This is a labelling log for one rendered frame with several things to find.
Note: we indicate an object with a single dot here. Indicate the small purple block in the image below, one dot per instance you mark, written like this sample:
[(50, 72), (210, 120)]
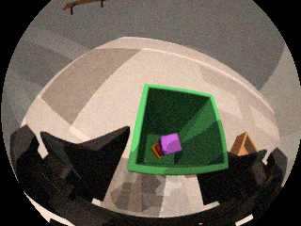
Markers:
[(169, 144)]

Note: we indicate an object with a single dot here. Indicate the orange shallow tray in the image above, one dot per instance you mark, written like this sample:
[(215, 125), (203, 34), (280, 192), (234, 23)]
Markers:
[(243, 145)]

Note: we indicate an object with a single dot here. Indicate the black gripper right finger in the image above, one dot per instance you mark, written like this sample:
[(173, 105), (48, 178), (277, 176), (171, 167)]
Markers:
[(213, 184)]

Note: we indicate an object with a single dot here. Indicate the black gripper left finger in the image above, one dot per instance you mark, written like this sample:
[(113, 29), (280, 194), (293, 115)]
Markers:
[(93, 162)]

